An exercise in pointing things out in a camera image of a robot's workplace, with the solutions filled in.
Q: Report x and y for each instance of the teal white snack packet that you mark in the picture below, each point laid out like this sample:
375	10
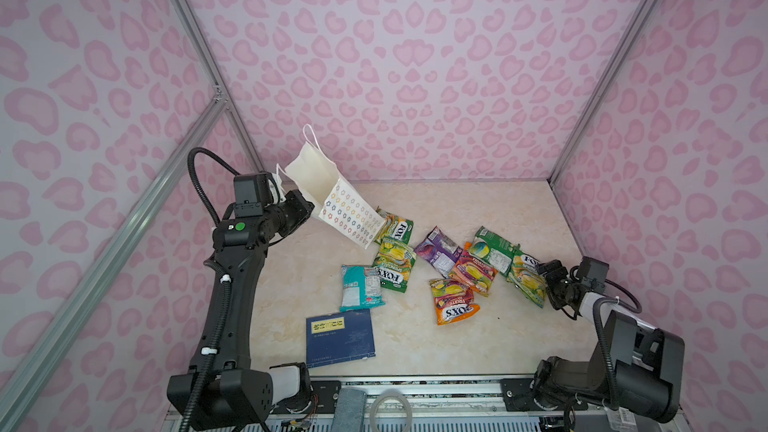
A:
361	288

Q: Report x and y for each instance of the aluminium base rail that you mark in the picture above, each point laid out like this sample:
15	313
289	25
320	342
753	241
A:
438	403

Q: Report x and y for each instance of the green white snack packet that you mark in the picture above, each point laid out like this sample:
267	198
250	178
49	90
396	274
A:
493	250

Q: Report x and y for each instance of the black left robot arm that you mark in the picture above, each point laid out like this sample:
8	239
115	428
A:
220	388

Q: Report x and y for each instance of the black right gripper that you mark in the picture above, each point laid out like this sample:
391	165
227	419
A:
552	278

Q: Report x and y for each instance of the white printed paper bag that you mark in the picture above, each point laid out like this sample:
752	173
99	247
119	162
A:
336	201

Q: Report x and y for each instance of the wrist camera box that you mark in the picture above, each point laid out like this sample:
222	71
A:
255	189
592	274

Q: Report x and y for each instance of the green Fox's spring tea packet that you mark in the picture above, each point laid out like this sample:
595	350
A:
394	263

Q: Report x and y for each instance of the clear coiled tube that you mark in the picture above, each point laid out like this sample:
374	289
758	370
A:
394	396

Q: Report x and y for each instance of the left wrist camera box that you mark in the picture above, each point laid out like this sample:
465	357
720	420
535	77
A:
255	189

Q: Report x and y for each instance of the green Fox's packet near bag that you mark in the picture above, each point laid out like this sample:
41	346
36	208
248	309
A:
395	227

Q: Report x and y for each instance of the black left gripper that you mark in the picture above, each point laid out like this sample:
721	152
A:
301	207

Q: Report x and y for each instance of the dark blue booklet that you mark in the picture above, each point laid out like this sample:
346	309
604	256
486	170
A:
339	338

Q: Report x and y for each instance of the diagonal aluminium frame bar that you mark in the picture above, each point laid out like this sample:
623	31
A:
37	368

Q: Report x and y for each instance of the purple candy packet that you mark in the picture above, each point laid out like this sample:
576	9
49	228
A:
441	252

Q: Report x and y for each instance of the orange red fruit packet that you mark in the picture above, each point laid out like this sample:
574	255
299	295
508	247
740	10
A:
473	272

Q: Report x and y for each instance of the green yellow Fox's packet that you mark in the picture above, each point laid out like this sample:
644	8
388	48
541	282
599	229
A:
524	275

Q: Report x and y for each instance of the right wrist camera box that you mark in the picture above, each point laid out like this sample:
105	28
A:
592	274

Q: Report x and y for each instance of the orange Fox's candy packet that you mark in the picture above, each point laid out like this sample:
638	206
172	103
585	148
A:
453	301

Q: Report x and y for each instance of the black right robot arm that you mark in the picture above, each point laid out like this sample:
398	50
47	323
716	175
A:
635	365

